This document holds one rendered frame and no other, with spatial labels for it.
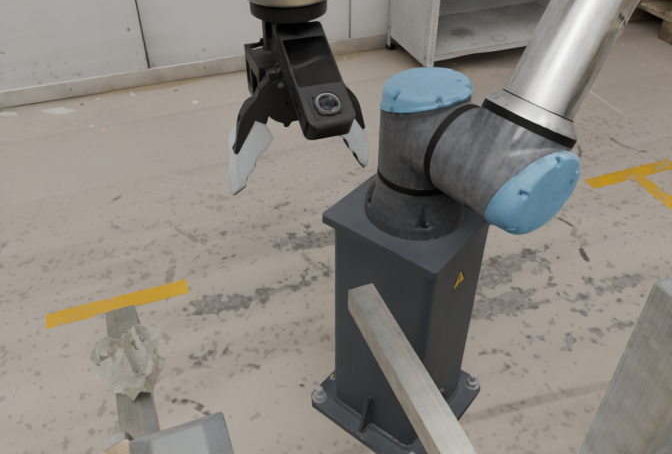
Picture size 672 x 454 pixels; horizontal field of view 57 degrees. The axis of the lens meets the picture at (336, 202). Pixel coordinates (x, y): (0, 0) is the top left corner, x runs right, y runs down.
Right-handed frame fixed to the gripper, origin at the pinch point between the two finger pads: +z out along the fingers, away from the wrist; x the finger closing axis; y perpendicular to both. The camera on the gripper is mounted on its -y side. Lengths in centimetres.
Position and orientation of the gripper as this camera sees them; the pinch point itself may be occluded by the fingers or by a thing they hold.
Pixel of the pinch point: (302, 185)
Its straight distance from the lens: 66.6
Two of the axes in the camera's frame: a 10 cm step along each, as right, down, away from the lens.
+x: -9.4, 2.1, -2.7
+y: -3.5, -5.7, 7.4
